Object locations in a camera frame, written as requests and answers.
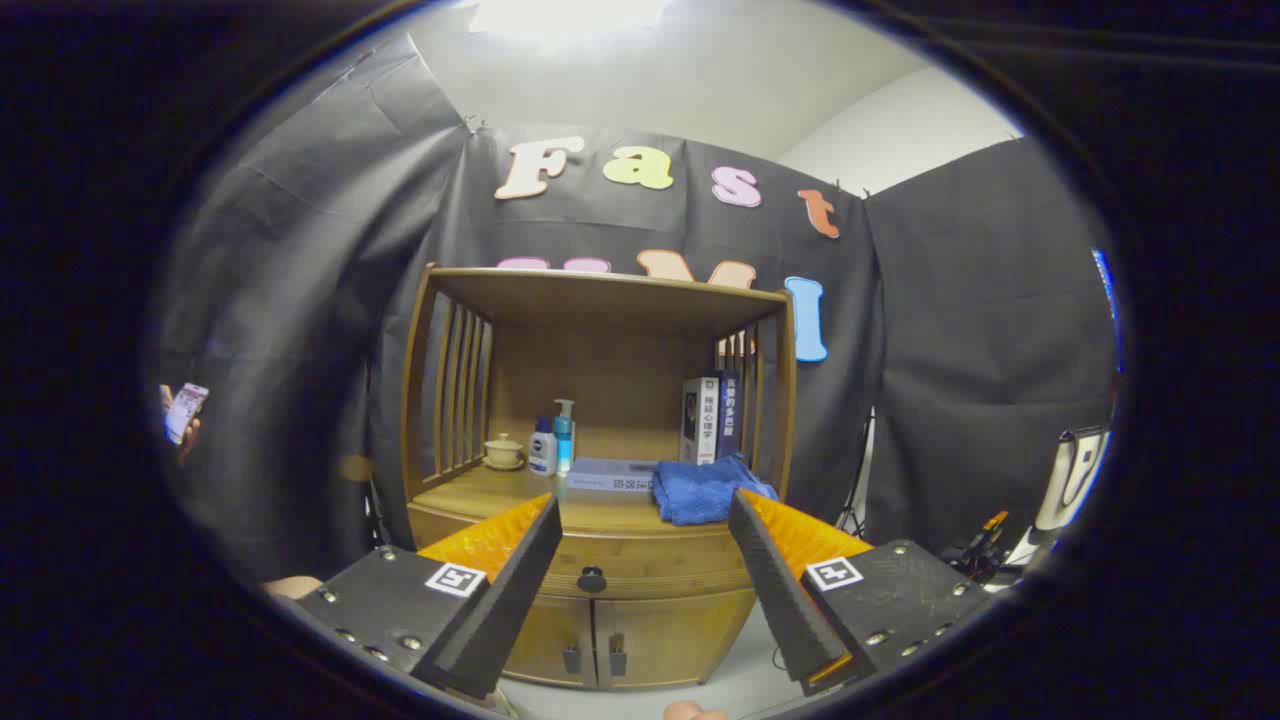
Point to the person's left leg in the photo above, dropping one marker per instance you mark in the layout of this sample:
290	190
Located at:
292	587

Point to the wooden drawer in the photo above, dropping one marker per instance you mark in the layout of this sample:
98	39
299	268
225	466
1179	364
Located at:
650	565

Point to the black drawer knob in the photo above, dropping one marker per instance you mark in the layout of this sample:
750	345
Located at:
591	579

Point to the black orange device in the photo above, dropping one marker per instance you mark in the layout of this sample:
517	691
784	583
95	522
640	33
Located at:
985	545

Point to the white grey standing book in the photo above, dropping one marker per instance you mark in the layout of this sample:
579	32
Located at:
698	420

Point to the wooden countertop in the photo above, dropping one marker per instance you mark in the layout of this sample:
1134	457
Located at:
600	512

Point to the person's leg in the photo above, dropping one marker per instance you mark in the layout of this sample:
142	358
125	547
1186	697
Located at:
292	587
692	712

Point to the black tripod stand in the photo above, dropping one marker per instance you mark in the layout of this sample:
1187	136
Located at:
857	490

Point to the beige lidded teacup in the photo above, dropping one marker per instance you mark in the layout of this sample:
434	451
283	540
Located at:
503	452

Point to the dark blue standing book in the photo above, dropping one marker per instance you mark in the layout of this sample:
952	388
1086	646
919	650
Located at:
729	410

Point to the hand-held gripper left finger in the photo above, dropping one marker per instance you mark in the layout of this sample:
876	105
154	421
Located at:
510	610

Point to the wooden cabinet door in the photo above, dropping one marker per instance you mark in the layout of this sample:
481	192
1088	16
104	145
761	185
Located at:
555	630
680	630

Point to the white bag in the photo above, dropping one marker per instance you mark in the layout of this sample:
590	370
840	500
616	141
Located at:
1075	480

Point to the white bottle blue cap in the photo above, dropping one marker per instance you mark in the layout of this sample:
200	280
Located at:
542	455

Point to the blue folded towel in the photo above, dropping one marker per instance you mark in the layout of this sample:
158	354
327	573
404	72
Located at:
700	490

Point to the smartphone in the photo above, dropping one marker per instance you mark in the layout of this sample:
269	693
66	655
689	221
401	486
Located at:
186	410

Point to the blue pump bottle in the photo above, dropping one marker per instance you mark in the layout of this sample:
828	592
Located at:
565	440

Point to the person's right leg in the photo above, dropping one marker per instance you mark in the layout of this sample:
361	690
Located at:
692	712

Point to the wooden cabinet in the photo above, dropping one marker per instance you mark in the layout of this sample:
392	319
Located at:
600	360

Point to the pale grey lying book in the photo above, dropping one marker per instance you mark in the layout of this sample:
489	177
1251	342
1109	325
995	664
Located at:
610	472

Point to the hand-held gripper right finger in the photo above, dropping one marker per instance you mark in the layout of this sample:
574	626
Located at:
785	600

